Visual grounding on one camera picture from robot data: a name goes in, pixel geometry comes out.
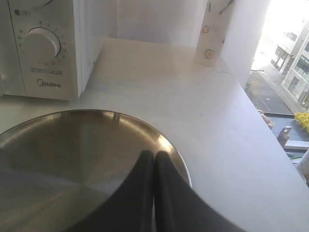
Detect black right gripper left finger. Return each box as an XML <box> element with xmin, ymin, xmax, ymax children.
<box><xmin>72</xmin><ymin>150</ymin><xmax>155</xmax><ymax>232</ymax></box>

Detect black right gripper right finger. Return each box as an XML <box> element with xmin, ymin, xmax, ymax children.
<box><xmin>154</xmin><ymin>151</ymin><xmax>243</xmax><ymax>232</ymax></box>

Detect white Midea microwave oven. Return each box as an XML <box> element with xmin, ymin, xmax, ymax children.
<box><xmin>0</xmin><ymin>0</ymin><xmax>104</xmax><ymax>101</ymax></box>

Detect round stainless steel plate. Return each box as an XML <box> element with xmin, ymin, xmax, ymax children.
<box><xmin>0</xmin><ymin>110</ymin><xmax>191</xmax><ymax>232</ymax></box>

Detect yellow flowers outside window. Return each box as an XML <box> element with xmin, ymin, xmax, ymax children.
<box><xmin>294</xmin><ymin>112</ymin><xmax>309</xmax><ymax>133</ymax></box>

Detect white lower timer knob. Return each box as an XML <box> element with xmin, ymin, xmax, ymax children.
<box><xmin>23</xmin><ymin>27</ymin><xmax>61</xmax><ymax>61</ymax></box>

